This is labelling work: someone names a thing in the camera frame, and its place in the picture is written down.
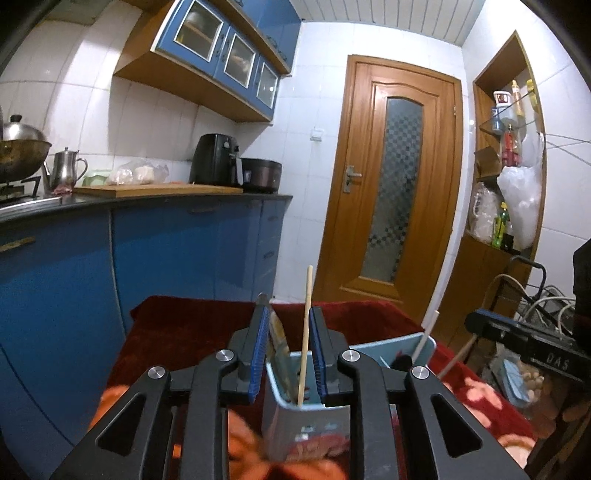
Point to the steel wok lid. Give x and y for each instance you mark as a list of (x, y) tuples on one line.
[(21, 131)]

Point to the black spoon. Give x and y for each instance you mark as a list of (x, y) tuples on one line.
[(404, 361)]

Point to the black metal rack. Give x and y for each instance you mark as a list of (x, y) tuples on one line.
[(521, 261)]

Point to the white plastic bag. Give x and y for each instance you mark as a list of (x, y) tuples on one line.
[(521, 203)]

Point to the clear bag of buns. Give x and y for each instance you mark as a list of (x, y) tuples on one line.
[(138, 173)]

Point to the red and pink blanket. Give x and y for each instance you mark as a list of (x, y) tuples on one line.
[(184, 323)]

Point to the blue wall cabinet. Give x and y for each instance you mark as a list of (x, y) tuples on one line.
[(161, 69)]

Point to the white jar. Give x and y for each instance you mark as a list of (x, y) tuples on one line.
[(502, 98)]

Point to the wooden cutting board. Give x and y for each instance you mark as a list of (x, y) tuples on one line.
[(157, 190)]

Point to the dark rice cooker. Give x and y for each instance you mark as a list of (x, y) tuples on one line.
[(263, 175)]

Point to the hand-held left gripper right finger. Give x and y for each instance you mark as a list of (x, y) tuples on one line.
[(319, 360)]

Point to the red bottle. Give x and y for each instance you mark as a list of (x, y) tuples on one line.
[(510, 150)]

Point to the white light switch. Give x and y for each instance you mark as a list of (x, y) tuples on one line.
[(316, 134)]

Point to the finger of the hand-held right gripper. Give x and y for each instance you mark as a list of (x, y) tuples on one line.
[(498, 330)]

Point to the gas stove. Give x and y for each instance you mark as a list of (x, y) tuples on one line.
[(23, 196)]

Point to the yellow bottle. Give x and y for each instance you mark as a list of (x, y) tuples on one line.
[(517, 99)]

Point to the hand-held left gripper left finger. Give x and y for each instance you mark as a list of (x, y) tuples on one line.
[(258, 360)]

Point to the steel wok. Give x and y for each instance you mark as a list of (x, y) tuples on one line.
[(23, 159)]

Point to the light blue utensil box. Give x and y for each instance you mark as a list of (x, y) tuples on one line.
[(281, 420)]

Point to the white chopstick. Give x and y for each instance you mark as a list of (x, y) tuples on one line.
[(427, 332), (457, 357)]

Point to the black air fryer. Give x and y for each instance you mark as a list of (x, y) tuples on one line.
[(210, 159)]

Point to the steel kettle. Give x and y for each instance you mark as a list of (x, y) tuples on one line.
[(64, 170)]

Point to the green bottle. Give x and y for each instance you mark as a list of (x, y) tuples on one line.
[(499, 228)]

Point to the clear plastic bag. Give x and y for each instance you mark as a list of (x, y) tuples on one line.
[(517, 383)]

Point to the wooden chopstick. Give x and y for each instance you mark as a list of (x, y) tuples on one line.
[(307, 295)]

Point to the wooden door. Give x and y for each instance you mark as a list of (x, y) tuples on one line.
[(360, 230)]

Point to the white wrapped jug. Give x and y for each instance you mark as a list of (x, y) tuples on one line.
[(485, 212)]

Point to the cardboard box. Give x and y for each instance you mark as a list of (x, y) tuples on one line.
[(487, 161)]

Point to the wooden shelf niche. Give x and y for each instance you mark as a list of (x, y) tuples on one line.
[(466, 286)]

